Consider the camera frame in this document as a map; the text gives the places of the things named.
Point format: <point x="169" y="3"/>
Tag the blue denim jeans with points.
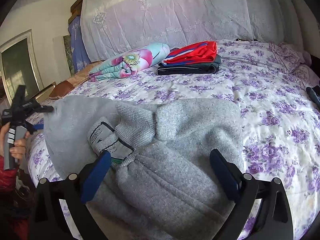
<point x="314" y="94"/>

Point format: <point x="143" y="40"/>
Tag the folded teal pink floral blanket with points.
<point x="130" y="62"/>

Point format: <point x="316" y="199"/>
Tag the orange brown pillow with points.
<point x="65" y="87"/>

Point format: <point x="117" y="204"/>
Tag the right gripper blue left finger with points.
<point x="92" y="175"/>

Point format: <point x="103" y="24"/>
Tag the person left hand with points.
<point x="19" y="149"/>

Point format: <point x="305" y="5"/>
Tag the purple floral pillow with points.
<point x="290" y="57"/>

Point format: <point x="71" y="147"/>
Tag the folded dark garments stack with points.
<point x="189" y="67"/>

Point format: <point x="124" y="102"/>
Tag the white framed mirror door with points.
<point x="19" y="66"/>

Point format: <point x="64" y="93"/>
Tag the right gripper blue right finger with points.
<point x="228" y="175"/>

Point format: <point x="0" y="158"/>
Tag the folded red blue white garment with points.
<point x="200" y="52"/>

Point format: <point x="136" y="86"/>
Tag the lilac lace covered headboard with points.
<point x="111" y="27"/>

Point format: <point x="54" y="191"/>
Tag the blue patterned cushion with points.
<point x="80" y="58"/>

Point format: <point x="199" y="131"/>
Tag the red puffer jacket sleeve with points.
<point x="7" y="178"/>

